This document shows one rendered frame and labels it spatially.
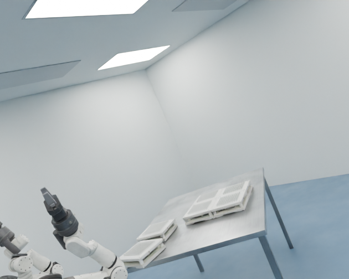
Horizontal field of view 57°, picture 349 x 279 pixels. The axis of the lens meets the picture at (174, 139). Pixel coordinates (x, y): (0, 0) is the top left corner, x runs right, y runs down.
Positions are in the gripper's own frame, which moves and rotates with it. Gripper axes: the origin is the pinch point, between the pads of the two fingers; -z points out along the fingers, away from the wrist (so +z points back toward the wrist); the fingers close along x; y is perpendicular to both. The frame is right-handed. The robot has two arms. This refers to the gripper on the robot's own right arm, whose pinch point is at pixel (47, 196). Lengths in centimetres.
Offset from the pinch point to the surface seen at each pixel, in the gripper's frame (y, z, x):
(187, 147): 241, 257, 399
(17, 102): 10, 31, 393
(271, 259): 84, 107, -12
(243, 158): 283, 267, 281
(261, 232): 86, 89, -7
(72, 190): 10, 176, 343
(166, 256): 37, 97, 33
